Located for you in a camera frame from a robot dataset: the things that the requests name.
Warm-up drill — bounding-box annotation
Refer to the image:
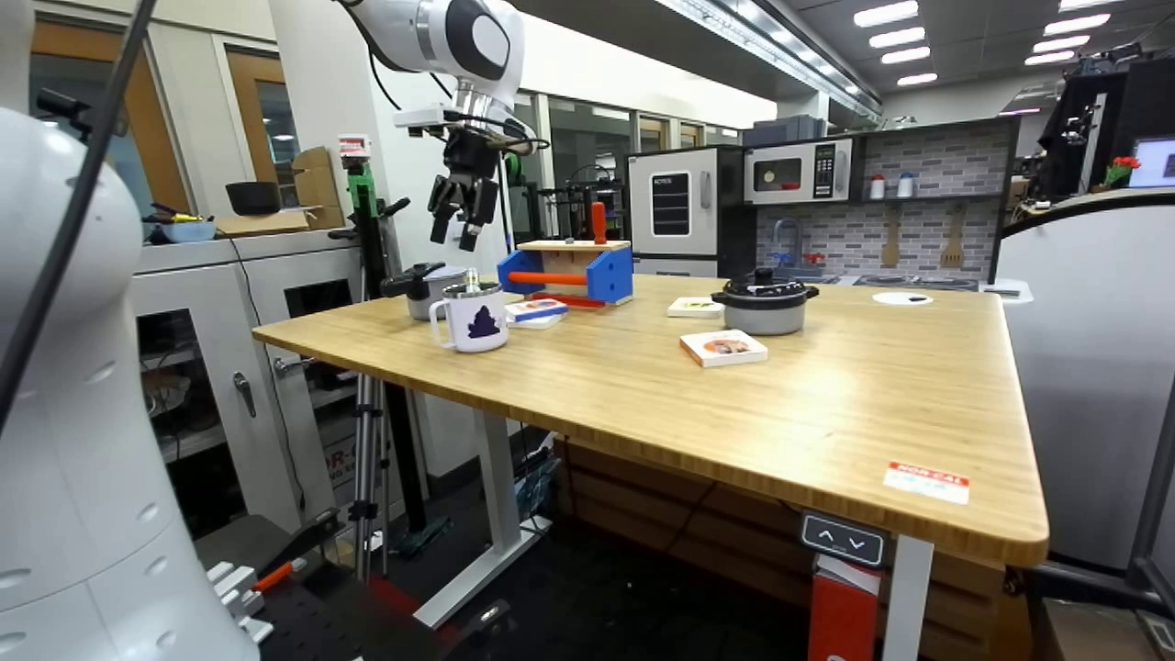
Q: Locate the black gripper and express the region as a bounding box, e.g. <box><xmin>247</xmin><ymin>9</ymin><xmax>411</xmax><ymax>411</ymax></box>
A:
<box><xmin>425</xmin><ymin>126</ymin><xmax>507</xmax><ymax>252</ymax></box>

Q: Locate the white enamel mug blue print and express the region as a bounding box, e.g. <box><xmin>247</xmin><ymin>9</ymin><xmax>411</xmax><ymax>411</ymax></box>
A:
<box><xmin>425</xmin><ymin>285</ymin><xmax>514</xmax><ymax>360</ymax></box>

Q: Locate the orange toy rod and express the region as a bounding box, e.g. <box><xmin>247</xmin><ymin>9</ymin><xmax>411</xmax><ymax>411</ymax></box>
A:
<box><xmin>503</xmin><ymin>268</ymin><xmax>590</xmax><ymax>295</ymax></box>

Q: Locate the white blue flat packet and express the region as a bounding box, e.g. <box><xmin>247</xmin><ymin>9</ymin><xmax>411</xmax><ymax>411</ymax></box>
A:
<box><xmin>507</xmin><ymin>295</ymin><xmax>571</xmax><ymax>329</ymax></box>

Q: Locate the upright brown cardboard piece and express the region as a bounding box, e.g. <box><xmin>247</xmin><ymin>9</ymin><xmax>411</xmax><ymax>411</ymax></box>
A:
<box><xmin>289</xmin><ymin>142</ymin><xmax>350</xmax><ymax>230</ymax></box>

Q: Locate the blue wooden toolbox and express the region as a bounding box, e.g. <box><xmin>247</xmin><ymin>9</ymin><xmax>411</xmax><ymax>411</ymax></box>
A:
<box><xmin>491</xmin><ymin>236</ymin><xmax>639</xmax><ymax>309</ymax></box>

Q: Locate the flat brown cardboard piece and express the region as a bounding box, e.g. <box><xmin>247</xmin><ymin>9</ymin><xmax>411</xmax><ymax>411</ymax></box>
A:
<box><xmin>213</xmin><ymin>201</ymin><xmax>321</xmax><ymax>238</ymax></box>

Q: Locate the black bowl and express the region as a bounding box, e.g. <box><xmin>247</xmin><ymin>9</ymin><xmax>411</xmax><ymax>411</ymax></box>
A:
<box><xmin>225</xmin><ymin>181</ymin><xmax>286</xmax><ymax>219</ymax></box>

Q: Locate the wooden door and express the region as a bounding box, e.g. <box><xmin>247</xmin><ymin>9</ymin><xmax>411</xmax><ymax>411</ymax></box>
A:
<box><xmin>225</xmin><ymin>48</ymin><xmax>305</xmax><ymax>205</ymax></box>
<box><xmin>30</xmin><ymin>16</ymin><xmax>195</xmax><ymax>216</ymax></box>

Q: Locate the white lab oven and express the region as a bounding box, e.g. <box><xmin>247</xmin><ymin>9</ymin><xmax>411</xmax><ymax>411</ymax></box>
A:
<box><xmin>623</xmin><ymin>142</ymin><xmax>727</xmax><ymax>265</ymax></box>

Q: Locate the small white green box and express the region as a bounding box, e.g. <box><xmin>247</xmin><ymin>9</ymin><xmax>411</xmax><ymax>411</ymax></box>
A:
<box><xmin>663</xmin><ymin>295</ymin><xmax>727</xmax><ymax>323</ymax></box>

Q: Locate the white storage cabinet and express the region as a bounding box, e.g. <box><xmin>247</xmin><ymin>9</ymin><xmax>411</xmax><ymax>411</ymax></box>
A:
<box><xmin>125</xmin><ymin>223</ymin><xmax>370</xmax><ymax>535</ymax></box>

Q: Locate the black shelf unit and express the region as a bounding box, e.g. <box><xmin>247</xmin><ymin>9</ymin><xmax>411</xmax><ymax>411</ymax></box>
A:
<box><xmin>717</xmin><ymin>113</ymin><xmax>1024</xmax><ymax>292</ymax></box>

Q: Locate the blue tray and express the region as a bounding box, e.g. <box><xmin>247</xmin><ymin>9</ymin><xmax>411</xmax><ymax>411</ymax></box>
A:
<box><xmin>144</xmin><ymin>208</ymin><xmax>220</xmax><ymax>245</ymax></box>

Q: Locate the white metal table leg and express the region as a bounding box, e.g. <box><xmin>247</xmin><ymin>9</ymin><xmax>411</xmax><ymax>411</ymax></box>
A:
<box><xmin>411</xmin><ymin>408</ymin><xmax>558</xmax><ymax>637</ymax></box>
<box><xmin>877</xmin><ymin>533</ymin><xmax>936</xmax><ymax>661</ymax></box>

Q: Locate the black metal tripod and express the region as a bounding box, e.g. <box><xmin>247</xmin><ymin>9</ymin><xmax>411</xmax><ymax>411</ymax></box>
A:
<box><xmin>339</xmin><ymin>132</ymin><xmax>414</xmax><ymax>585</ymax></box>

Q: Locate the white box red print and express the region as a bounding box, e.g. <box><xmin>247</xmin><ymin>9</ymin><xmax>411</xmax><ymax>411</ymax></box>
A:
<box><xmin>677</xmin><ymin>327</ymin><xmax>770</xmax><ymax>372</ymax></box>

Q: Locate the grey pot black lid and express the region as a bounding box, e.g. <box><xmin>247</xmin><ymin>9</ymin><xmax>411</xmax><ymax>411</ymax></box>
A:
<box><xmin>707</xmin><ymin>273</ymin><xmax>824</xmax><ymax>340</ymax></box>

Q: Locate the white microwave oven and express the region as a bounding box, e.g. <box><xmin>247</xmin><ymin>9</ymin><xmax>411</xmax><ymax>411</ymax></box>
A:
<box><xmin>743</xmin><ymin>136</ymin><xmax>854</xmax><ymax>208</ymax></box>

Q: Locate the grey storage box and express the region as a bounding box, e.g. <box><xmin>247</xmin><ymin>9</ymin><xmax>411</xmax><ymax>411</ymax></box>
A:
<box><xmin>739</xmin><ymin>113</ymin><xmax>825</xmax><ymax>147</ymax></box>

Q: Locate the long ceiling light strip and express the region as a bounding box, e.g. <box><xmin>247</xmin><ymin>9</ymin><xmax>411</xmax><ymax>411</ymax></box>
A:
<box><xmin>657</xmin><ymin>0</ymin><xmax>884</xmax><ymax>120</ymax></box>

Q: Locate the orange black bar clamp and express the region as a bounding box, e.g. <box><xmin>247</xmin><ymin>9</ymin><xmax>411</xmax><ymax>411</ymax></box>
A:
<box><xmin>250</xmin><ymin>512</ymin><xmax>354</xmax><ymax>599</ymax></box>

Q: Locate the aluminium extrusion block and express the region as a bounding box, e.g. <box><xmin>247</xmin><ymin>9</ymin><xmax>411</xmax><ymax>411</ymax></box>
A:
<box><xmin>201</xmin><ymin>558</ymin><xmax>280</xmax><ymax>646</ymax></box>

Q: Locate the grey desk height controller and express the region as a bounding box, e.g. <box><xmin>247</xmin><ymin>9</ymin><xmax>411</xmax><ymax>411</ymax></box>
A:
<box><xmin>798</xmin><ymin>512</ymin><xmax>888</xmax><ymax>569</ymax></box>

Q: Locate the red white warning sticker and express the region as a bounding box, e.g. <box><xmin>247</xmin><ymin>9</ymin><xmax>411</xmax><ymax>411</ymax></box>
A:
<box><xmin>882</xmin><ymin>459</ymin><xmax>972</xmax><ymax>507</ymax></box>

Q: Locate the large grey cabinet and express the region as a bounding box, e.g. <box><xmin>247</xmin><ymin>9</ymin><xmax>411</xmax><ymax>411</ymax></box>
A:
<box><xmin>989</xmin><ymin>186</ymin><xmax>1175</xmax><ymax>580</ymax></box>

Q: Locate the black machine with monitor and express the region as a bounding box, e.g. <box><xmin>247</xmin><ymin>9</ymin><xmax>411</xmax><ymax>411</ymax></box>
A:
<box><xmin>1030</xmin><ymin>42</ymin><xmax>1175</xmax><ymax>205</ymax></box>

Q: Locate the brown cardboard box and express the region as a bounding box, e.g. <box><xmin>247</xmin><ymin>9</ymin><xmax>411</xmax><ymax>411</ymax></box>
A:
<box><xmin>1040</xmin><ymin>595</ymin><xmax>1175</xmax><ymax>661</ymax></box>

